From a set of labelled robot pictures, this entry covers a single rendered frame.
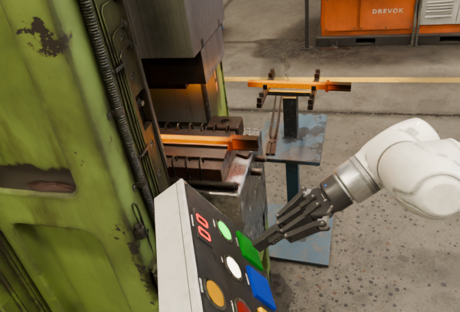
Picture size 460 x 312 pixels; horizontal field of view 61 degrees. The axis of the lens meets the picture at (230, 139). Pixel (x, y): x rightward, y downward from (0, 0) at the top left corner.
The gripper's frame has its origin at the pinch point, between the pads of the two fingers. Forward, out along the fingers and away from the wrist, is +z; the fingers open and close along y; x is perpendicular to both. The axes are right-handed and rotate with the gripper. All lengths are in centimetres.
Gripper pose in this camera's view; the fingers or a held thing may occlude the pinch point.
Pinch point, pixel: (267, 238)
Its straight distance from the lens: 91.7
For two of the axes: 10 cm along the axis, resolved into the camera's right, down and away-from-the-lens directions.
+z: -7.9, 5.9, 1.9
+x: -5.9, -6.1, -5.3
